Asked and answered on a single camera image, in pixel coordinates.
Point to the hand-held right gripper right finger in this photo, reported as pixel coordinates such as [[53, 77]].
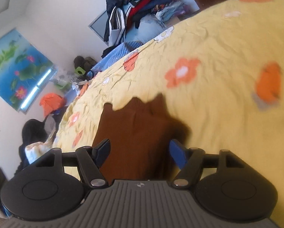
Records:
[[177, 153]]

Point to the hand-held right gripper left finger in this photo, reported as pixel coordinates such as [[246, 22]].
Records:
[[104, 150]]

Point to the brown garment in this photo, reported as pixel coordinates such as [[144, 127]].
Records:
[[132, 142]]

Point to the pile of mixed clothes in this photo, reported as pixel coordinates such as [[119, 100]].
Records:
[[137, 2]]

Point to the yellow flower printed blanket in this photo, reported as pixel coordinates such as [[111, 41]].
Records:
[[215, 111]]

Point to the white floral cloth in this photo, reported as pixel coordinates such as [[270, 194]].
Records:
[[36, 150]]

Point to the orange plastic bag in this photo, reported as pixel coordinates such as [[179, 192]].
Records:
[[50, 101]]

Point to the black chair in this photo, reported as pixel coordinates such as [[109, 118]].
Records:
[[32, 130]]

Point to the green and white clutter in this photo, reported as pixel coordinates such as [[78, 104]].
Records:
[[61, 82]]

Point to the dark bag with green patch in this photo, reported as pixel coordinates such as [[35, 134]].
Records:
[[81, 63]]

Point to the blue quilted blanket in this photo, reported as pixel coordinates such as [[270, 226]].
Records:
[[118, 52]]

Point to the grey framed panel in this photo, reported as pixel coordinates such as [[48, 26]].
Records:
[[99, 26]]

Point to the lotus pond wall poster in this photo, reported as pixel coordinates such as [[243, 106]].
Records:
[[11, 64]]

